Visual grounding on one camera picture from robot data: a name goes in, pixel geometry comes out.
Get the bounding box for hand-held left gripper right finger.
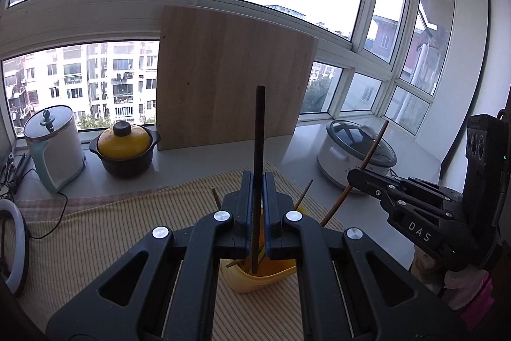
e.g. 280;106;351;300
261;171;469;341

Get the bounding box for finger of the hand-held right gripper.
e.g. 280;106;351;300
347;180;456;217
347;167;464;205

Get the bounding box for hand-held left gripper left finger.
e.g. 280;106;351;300
45;170;254;341

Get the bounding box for yellow plastic bin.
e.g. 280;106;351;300
220;205;308;294

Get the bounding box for black chopstick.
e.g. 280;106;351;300
251;85;266;275

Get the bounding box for person's right forearm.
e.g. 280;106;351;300
439;267;496;334

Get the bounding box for person's right hand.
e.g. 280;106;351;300
412;245;450;288

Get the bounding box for white floral rice cooker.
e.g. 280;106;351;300
317;120;398;190

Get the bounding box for light wooden board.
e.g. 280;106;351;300
156;4;319;151

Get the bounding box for black casserole pot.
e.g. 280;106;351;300
89;129;161;179

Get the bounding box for yellow pot lid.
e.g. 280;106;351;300
98;121;152;158

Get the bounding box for striped table cloth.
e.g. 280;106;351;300
16;163;346;341

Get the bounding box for teal and white electric cooker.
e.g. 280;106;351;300
23;105;88;194

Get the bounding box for long black bar tool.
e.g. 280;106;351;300
8;153;33;192

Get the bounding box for ring light black cable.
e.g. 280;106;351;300
28;189;69;240

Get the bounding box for white ring light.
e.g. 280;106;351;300
0;198;30;296

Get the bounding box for black handled scissors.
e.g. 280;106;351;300
0;153;17;184

